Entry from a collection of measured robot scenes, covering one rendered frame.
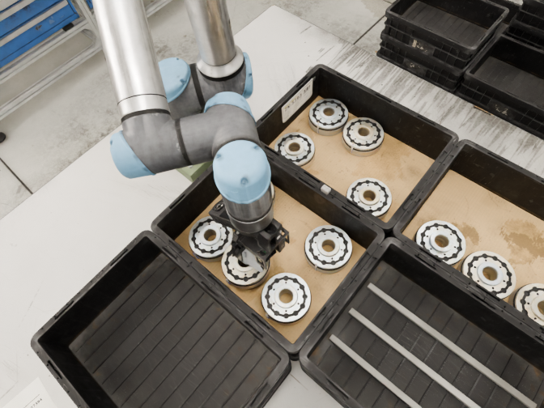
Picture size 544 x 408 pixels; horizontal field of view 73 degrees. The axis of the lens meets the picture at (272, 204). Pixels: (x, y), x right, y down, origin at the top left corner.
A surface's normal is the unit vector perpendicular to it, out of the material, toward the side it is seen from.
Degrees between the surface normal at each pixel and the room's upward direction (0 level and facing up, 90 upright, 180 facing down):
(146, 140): 27
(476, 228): 0
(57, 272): 0
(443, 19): 0
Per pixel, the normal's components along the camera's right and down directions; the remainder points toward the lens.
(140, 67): 0.44, -0.11
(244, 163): -0.06, -0.48
